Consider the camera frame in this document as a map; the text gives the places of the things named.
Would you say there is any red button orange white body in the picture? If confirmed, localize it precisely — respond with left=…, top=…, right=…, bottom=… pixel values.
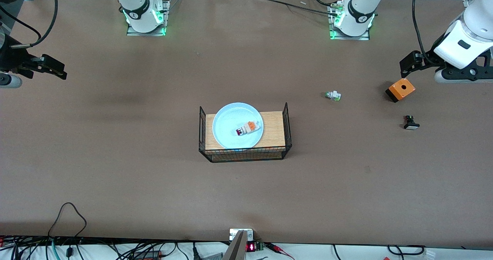
left=235, top=121, right=262, bottom=137

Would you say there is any light blue plate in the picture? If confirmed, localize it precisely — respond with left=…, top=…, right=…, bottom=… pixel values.
left=212, top=102, right=264, bottom=149

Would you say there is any wooden board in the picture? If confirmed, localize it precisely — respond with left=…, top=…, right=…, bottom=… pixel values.
left=205, top=111, right=286, bottom=151

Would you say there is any black power adapter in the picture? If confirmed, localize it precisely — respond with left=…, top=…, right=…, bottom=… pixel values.
left=133, top=250, right=163, bottom=259

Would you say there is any red black probe lead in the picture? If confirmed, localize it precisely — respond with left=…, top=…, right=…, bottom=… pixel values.
left=266, top=243, right=295, bottom=260

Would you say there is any white mounting block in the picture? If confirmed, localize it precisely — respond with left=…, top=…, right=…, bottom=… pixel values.
left=230, top=229, right=254, bottom=241

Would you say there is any grey metal bar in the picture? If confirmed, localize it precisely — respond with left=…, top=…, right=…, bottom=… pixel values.
left=223, top=230, right=247, bottom=260

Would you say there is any orange button enclosure box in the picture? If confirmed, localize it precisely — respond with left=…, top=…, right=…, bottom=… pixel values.
left=386, top=78, right=416, bottom=103

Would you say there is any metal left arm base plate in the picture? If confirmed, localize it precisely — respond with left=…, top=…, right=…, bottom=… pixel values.
left=329, top=1, right=371, bottom=41

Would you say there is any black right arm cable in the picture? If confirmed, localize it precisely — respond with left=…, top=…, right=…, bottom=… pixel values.
left=0, top=0, right=59, bottom=48

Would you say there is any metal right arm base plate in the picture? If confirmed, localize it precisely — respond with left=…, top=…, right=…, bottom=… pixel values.
left=126, top=0, right=170, bottom=36

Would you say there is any long black braided cable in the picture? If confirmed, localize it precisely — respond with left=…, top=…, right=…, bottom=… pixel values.
left=258, top=0, right=339, bottom=15

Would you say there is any thin black looped cable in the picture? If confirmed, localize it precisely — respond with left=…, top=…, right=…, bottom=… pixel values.
left=48, top=202, right=87, bottom=239

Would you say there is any black wire basket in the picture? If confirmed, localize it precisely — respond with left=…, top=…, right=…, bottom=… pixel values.
left=199, top=102, right=292, bottom=163

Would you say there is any black cable loop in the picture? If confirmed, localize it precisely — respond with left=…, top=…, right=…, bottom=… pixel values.
left=387, top=245, right=426, bottom=255

